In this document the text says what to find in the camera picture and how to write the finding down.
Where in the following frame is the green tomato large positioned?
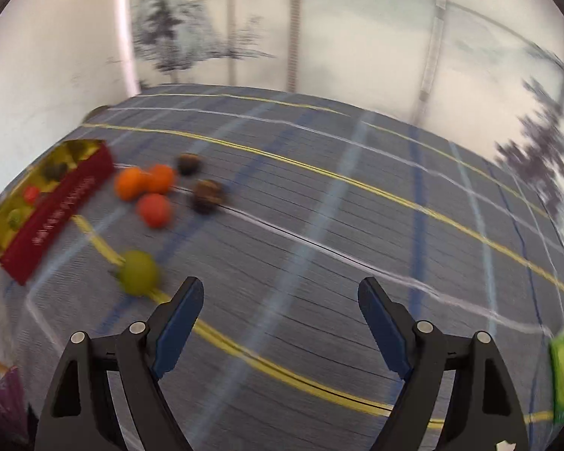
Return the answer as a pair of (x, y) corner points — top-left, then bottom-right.
(115, 250), (161, 297)

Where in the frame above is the red tomato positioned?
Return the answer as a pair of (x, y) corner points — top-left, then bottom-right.
(136, 194), (173, 229)
(22, 185), (41, 206)

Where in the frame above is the brown fruit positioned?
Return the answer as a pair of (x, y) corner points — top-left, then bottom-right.
(192, 179), (226, 215)
(176, 153), (202, 176)
(42, 162), (69, 182)

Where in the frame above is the green tomato small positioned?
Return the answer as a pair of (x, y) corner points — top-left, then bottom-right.
(7, 208), (25, 231)

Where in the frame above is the left forearm purple sleeve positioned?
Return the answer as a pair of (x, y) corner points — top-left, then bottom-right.
(0, 366), (29, 445)

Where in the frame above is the red gold toffee tin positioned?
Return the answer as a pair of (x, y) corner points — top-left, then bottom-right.
(0, 139), (115, 286)

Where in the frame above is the orange tangerine left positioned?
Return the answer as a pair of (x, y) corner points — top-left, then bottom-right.
(114, 167), (149, 201)

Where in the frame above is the orange tangerine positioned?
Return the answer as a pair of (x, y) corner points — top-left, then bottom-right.
(114, 167), (149, 201)
(146, 164), (176, 194)

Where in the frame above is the orange tangerine right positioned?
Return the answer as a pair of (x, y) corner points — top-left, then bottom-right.
(146, 164), (176, 194)

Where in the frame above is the blue plaid tablecloth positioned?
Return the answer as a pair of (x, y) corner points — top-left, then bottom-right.
(0, 85), (564, 450)

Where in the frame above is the painted landscape folding screen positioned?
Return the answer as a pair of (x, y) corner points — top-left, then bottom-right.
(126, 0), (564, 264)

